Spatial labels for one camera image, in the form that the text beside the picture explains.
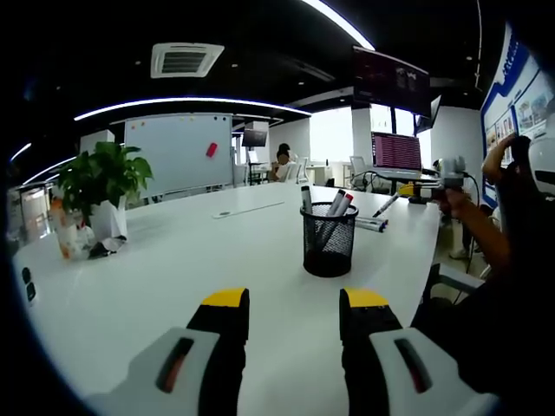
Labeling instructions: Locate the row of coloured magnets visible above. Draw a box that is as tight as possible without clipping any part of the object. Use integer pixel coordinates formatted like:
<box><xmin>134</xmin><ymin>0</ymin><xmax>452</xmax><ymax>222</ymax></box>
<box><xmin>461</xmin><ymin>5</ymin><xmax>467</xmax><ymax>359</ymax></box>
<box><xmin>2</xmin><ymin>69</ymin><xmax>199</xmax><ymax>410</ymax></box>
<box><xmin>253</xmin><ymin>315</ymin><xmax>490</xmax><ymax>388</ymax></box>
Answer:
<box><xmin>130</xmin><ymin>114</ymin><xmax>228</xmax><ymax>129</ymax></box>

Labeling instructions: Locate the crumpled dark wrapper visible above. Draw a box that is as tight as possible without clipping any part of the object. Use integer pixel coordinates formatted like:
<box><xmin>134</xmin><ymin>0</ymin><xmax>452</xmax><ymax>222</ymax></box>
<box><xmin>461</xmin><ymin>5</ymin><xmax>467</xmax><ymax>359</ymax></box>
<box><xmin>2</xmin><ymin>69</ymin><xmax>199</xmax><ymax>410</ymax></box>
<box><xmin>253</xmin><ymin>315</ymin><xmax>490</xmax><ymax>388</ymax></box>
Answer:
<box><xmin>88</xmin><ymin>236</ymin><xmax>127</xmax><ymax>260</ymax></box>

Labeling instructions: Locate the monitor with purple screen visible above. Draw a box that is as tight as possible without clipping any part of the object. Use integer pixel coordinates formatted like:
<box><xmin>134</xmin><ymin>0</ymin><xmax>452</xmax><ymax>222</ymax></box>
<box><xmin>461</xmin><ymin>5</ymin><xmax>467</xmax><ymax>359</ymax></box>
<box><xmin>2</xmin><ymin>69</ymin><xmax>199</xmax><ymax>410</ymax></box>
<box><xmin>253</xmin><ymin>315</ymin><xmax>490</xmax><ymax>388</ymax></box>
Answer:
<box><xmin>370</xmin><ymin>131</ymin><xmax>424</xmax><ymax>171</ymax></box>

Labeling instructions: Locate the dark monitor on stand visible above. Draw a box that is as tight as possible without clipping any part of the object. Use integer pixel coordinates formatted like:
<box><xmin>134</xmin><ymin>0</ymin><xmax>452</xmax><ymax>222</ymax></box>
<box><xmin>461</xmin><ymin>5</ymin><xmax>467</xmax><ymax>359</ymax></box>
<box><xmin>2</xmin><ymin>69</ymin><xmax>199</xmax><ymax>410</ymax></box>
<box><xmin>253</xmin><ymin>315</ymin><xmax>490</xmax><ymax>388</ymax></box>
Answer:
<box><xmin>241</xmin><ymin>128</ymin><xmax>269</xmax><ymax>147</ymax></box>

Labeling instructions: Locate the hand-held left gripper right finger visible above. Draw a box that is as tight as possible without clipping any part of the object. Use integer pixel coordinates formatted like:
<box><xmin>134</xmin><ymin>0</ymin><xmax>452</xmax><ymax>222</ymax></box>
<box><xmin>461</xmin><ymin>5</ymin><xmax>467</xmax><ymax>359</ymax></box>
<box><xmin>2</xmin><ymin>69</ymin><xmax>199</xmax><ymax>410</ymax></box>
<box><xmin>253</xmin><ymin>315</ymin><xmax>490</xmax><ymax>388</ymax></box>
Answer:
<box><xmin>339</xmin><ymin>287</ymin><xmax>500</xmax><ymax>416</ymax></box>

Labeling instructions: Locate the grey office chair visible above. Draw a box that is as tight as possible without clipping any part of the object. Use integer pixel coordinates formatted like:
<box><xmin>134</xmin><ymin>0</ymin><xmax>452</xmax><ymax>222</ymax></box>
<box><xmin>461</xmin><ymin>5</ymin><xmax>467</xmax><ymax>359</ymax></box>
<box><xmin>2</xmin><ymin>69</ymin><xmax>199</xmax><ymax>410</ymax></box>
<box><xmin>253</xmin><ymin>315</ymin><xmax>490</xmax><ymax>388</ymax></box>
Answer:
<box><xmin>422</xmin><ymin>263</ymin><xmax>486</xmax><ymax>304</ymax></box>

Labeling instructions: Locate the blue white wall poster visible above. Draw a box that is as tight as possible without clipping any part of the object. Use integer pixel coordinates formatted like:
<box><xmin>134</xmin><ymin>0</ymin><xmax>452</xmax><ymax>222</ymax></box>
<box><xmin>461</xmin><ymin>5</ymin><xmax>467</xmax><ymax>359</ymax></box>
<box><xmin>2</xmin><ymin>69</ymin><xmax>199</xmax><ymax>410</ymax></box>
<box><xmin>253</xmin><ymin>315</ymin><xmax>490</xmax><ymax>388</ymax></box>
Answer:
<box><xmin>480</xmin><ymin>23</ymin><xmax>555</xmax><ymax>205</ymax></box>

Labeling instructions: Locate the green plant in white pot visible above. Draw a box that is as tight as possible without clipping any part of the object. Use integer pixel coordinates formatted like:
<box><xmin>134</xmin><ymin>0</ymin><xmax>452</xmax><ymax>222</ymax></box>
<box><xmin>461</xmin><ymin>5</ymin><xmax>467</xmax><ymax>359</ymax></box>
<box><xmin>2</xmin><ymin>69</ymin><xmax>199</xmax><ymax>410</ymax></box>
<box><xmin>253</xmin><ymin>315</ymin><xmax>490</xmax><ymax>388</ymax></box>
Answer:
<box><xmin>57</xmin><ymin>141</ymin><xmax>154</xmax><ymax>242</ymax></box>

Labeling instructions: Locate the white chest device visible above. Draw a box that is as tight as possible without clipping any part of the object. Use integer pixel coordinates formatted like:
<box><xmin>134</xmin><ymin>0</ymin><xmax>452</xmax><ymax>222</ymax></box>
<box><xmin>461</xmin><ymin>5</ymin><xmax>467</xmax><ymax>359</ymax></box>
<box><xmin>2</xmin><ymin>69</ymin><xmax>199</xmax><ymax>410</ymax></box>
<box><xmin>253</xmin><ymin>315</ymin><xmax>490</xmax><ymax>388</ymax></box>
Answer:
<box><xmin>531</xmin><ymin>137</ymin><xmax>555</xmax><ymax>196</ymax></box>

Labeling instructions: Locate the small hanging dark monitor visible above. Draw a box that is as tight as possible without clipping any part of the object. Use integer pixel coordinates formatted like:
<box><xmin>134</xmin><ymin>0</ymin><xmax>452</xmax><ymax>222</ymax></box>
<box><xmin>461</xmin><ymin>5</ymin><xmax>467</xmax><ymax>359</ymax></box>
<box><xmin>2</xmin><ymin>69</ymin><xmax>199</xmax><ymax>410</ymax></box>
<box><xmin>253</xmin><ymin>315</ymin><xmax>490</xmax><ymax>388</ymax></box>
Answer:
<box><xmin>428</xmin><ymin>94</ymin><xmax>442</xmax><ymax>127</ymax></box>

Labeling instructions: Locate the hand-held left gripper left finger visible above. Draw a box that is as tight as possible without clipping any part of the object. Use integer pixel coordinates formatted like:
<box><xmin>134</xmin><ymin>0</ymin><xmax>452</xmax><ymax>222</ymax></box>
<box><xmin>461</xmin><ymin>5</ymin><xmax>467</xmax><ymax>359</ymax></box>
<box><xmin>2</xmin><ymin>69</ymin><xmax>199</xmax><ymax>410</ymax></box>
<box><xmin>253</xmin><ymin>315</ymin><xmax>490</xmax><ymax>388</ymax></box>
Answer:
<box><xmin>88</xmin><ymin>287</ymin><xmax>251</xmax><ymax>416</ymax></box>

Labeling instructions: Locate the black mesh pen holder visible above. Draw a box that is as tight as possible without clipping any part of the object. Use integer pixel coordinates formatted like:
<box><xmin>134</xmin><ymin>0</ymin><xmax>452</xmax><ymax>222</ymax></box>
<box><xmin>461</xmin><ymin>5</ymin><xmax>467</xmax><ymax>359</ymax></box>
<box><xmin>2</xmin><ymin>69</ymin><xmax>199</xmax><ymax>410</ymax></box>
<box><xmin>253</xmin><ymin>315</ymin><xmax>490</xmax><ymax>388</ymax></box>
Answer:
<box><xmin>299</xmin><ymin>201</ymin><xmax>360</xmax><ymax>278</ymax></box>

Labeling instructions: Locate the white whiteboard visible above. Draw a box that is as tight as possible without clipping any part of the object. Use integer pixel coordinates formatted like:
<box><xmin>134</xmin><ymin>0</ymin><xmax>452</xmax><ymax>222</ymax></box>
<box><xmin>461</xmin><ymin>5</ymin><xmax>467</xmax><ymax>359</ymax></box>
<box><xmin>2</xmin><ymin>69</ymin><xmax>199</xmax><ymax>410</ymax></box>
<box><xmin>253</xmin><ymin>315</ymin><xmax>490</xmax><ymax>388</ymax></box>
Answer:
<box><xmin>123</xmin><ymin>112</ymin><xmax>234</xmax><ymax>198</ymax></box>

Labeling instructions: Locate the large hanging dark monitor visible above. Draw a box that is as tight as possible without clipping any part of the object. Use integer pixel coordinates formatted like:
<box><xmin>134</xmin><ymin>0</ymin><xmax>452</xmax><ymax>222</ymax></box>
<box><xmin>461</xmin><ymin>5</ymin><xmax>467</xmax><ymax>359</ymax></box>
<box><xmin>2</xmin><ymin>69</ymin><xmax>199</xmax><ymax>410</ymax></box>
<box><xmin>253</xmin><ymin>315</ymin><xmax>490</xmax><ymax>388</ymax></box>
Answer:
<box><xmin>353</xmin><ymin>46</ymin><xmax>432</xmax><ymax>118</ymax></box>

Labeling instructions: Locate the grey side desk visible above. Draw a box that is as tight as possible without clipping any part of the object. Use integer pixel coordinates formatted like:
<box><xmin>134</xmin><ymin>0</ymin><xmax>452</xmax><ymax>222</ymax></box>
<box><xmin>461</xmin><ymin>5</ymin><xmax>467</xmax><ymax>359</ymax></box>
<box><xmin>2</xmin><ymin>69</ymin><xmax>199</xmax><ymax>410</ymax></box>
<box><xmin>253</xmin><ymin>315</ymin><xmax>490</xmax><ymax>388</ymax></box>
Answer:
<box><xmin>366</xmin><ymin>168</ymin><xmax>439</xmax><ymax>196</ymax></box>

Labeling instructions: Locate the curved ceiling light strip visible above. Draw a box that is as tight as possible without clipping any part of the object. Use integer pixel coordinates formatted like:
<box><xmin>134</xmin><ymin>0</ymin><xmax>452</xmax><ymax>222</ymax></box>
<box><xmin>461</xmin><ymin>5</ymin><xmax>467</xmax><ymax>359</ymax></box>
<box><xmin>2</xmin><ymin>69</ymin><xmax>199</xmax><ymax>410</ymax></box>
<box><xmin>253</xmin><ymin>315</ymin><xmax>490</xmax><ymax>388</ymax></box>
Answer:
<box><xmin>301</xmin><ymin>0</ymin><xmax>376</xmax><ymax>52</ymax></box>
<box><xmin>73</xmin><ymin>96</ymin><xmax>313</xmax><ymax>122</ymax></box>

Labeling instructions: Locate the person's right hand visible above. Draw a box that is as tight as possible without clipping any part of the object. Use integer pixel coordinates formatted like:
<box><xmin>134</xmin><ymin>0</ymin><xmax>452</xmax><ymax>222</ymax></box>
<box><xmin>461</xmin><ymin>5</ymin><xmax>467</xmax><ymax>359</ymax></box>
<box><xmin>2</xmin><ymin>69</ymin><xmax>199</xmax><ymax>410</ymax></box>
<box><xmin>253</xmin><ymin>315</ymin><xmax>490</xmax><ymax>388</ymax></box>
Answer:
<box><xmin>438</xmin><ymin>187</ymin><xmax>474</xmax><ymax>218</ymax></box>

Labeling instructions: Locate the white office chair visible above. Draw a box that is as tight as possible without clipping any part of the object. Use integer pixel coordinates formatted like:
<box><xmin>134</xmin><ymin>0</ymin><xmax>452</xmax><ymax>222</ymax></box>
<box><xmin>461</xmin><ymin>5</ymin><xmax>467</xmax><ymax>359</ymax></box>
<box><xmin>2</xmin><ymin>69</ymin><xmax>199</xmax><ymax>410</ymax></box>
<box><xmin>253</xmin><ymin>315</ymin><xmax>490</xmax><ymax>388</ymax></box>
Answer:
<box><xmin>349</xmin><ymin>155</ymin><xmax>369</xmax><ymax>183</ymax></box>
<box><xmin>294</xmin><ymin>156</ymin><xmax>310</xmax><ymax>185</ymax></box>

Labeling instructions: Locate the person's black shirt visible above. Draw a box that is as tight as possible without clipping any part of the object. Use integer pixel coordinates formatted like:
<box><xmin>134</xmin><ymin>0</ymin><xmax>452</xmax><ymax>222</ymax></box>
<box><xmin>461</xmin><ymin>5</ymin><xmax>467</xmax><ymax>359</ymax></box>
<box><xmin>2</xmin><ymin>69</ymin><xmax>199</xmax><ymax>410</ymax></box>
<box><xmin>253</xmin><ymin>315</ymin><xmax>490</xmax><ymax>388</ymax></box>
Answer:
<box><xmin>409</xmin><ymin>259</ymin><xmax>555</xmax><ymax>416</ymax></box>

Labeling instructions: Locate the ceiling air conditioner vent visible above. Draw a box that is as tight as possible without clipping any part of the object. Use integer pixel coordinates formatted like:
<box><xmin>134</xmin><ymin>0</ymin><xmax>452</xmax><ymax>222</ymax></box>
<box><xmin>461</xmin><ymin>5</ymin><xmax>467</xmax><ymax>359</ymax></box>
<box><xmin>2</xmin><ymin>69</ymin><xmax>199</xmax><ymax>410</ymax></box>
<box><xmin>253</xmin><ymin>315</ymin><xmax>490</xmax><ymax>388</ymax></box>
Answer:
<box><xmin>150</xmin><ymin>42</ymin><xmax>225</xmax><ymax>79</ymax></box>

